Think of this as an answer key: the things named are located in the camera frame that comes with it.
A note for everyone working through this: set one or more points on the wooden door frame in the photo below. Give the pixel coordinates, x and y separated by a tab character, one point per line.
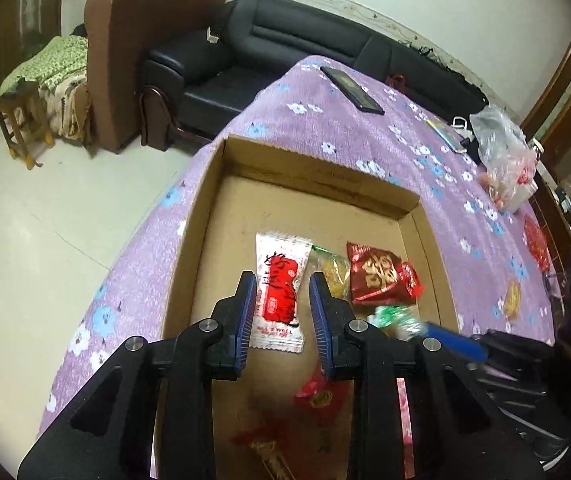
565	75

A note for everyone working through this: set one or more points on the green candy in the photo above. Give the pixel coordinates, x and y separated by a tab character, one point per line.
395	319

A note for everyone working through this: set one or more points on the black leather sofa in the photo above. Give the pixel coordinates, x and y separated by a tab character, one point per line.
265	40

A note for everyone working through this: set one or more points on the clear plastic bag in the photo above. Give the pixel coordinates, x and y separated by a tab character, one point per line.
505	160

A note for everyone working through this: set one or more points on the red and gold stick candy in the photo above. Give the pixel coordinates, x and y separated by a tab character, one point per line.
265	447

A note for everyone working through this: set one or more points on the pink and red snack packet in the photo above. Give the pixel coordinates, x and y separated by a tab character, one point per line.
404	415

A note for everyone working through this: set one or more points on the brown armchair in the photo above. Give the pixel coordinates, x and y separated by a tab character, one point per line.
130	50

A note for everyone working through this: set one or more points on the yellow snack packet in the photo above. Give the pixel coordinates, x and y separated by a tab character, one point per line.
333	272

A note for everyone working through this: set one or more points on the wooden glass-door cabinet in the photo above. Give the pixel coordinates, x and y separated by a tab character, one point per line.
10	15

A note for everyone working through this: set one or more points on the black phone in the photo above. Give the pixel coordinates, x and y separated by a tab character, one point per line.
353	89

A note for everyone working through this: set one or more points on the black pouch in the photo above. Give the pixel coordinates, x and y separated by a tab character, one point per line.
474	149

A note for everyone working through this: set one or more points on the yellow round snack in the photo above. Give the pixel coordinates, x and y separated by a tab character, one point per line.
513	299

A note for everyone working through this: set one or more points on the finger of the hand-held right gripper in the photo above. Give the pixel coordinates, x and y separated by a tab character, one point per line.
455	341

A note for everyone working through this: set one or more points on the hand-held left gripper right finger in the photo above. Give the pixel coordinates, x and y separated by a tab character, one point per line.
321	330

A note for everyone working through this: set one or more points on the large red flat packet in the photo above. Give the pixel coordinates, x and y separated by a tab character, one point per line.
536	242

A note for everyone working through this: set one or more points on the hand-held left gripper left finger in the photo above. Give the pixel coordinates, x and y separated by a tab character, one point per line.
245	327

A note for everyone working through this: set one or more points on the red foil twist candy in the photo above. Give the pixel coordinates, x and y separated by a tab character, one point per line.
320	392

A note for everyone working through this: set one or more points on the colourful flat phone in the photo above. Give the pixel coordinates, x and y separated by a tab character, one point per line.
446	135

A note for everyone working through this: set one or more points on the small white adapter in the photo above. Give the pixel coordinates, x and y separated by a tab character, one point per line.
213	34

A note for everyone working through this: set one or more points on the white and red snack packet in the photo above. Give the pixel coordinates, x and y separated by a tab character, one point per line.
278	290

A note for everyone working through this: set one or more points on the dark red gold-print packet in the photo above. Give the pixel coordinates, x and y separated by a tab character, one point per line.
378	272

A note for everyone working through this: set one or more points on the purple floral blanket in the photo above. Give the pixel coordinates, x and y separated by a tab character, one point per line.
415	120

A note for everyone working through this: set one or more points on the wooden stool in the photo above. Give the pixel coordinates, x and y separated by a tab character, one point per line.
20	115

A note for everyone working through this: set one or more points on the shallow cardboard box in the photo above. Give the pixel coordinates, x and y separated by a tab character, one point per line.
275	210

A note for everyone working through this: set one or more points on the green patterned blanket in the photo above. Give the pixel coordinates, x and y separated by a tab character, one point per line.
45	67

